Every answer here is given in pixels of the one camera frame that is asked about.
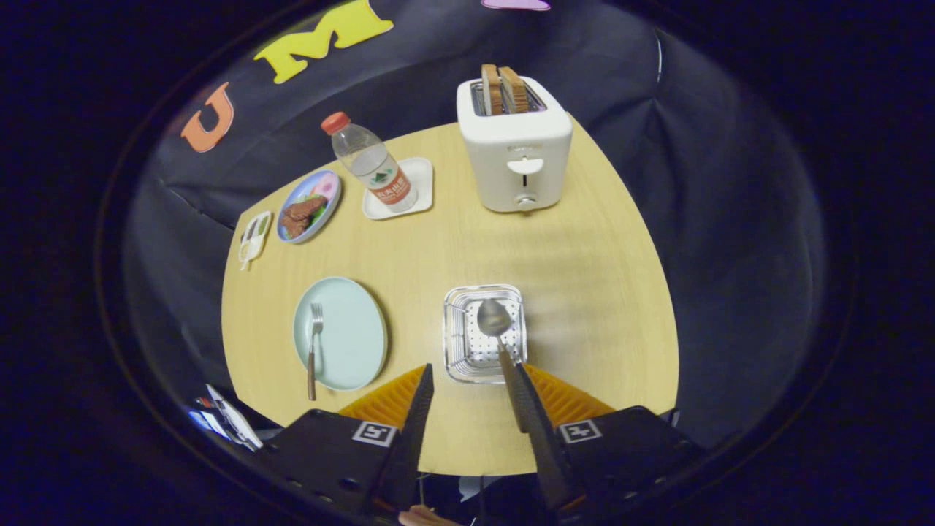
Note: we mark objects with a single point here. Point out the toasted bread slice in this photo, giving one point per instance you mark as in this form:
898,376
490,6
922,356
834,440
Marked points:
514,89
491,89

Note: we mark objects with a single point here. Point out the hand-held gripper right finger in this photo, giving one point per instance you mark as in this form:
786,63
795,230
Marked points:
544,446

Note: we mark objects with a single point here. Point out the white device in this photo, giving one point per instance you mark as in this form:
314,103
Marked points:
234,420

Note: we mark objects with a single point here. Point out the white toaster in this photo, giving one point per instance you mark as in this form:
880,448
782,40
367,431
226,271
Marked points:
511,146

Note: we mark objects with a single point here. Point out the light green plate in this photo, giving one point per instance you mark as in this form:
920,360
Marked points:
350,336

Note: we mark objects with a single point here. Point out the clear water bottle red cap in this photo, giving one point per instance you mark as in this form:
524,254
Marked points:
369,164

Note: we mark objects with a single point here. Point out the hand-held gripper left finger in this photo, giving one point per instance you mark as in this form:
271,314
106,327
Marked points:
409,446

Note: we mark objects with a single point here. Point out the blue box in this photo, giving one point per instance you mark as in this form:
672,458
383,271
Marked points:
208,425

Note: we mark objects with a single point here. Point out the blue patterned plate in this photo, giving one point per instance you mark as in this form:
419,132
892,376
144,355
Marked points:
325,186

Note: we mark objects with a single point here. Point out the brown meat slices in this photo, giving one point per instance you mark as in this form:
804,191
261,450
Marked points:
299,212

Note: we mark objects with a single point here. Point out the white square tray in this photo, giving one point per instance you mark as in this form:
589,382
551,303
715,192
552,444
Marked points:
422,175

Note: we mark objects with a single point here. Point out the small white sauce dish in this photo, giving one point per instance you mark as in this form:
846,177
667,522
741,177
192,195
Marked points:
254,241

